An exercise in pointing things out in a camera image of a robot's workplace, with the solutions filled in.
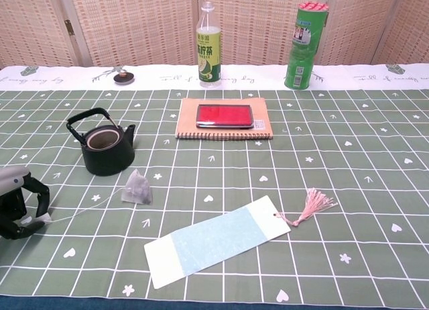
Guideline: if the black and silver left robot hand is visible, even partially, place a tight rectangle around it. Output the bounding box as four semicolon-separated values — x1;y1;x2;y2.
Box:
0;165;51;240

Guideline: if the pyramid tea bag with string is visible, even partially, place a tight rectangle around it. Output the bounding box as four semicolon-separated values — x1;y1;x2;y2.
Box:
40;168;152;225

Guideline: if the black cast iron teapot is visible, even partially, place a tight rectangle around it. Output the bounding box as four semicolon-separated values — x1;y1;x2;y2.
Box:
66;107;137;176

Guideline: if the black teapot lid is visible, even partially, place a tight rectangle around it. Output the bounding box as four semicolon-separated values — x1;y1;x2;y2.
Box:
113;70;136;85

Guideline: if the clear lemon tea bottle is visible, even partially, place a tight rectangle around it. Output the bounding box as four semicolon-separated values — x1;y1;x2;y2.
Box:
196;1;223;89

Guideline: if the tan spiral notebook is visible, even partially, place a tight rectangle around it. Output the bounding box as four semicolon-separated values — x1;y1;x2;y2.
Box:
175;97;275;141

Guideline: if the woven bamboo folding screen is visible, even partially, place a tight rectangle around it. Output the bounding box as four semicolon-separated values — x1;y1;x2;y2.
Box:
0;0;429;69

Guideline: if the blue white bookmark with tassel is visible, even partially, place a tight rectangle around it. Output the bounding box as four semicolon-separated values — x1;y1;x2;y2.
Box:
143;187;339;290

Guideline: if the red ink pad case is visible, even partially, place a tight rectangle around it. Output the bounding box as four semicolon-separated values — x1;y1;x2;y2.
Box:
195;103;255;130

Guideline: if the green grid tablecloth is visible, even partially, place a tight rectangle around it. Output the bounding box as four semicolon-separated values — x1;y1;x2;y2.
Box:
0;63;429;306

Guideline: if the green cylindrical chip can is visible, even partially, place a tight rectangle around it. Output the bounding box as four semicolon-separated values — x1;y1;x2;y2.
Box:
284;1;330;90

